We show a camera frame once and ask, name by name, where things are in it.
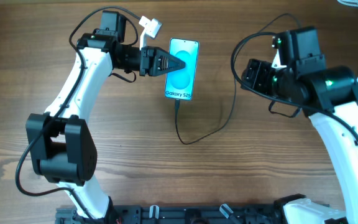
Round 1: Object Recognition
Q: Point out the smartphone with teal screen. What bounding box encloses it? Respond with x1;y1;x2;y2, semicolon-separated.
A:
164;38;200;101

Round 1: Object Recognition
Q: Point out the black charger cable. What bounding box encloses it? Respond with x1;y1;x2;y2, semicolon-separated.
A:
174;12;303;146

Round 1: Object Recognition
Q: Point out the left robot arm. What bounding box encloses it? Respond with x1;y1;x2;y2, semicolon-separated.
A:
23;6;185;223

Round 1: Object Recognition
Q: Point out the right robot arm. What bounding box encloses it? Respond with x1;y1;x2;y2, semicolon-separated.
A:
236;27;358;223

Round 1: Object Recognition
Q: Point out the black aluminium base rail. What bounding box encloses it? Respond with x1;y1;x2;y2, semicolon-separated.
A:
55;204;285;224

